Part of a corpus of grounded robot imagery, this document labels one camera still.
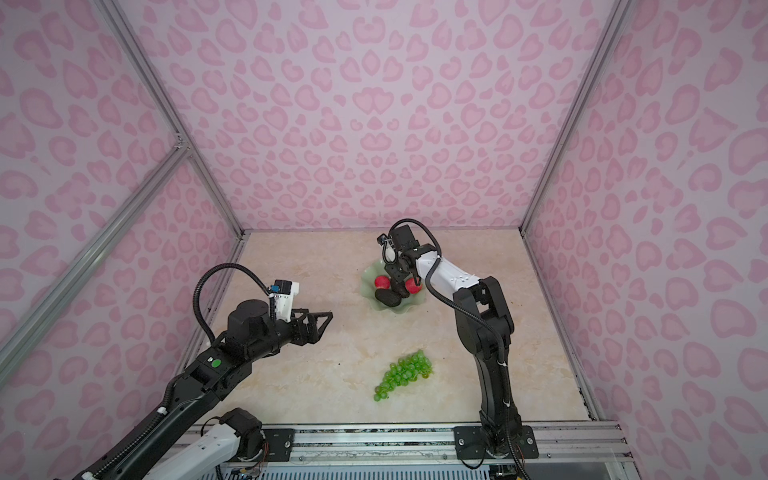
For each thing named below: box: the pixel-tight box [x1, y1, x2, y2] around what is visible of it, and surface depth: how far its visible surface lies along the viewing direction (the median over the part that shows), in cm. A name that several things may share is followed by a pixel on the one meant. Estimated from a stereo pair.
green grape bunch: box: [374, 350, 434, 402], surface depth 83 cm
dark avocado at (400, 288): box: [391, 280, 410, 299], surface depth 100 cm
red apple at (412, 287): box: [405, 278, 422, 295], surface depth 99 cm
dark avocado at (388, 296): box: [375, 288, 402, 307], surface depth 99 cm
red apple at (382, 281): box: [374, 275, 391, 289], surface depth 103 cm
